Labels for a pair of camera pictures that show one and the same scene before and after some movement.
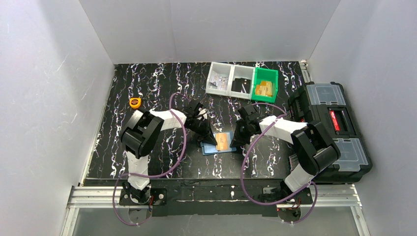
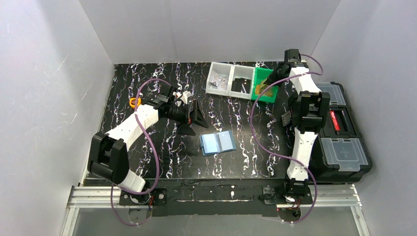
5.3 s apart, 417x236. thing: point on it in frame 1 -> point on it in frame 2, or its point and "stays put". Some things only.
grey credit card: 221,82 -> 212,85
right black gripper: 243,129 -> 276,75
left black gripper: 202,125 -> 189,113
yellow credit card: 265,88 stays put
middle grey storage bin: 239,71 stays put
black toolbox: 327,103 stays put
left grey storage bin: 220,79 stays put
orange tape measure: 135,102 stays put
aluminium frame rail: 325,196 stays put
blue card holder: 209,149 stays put
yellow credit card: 222,141 -> 258,87
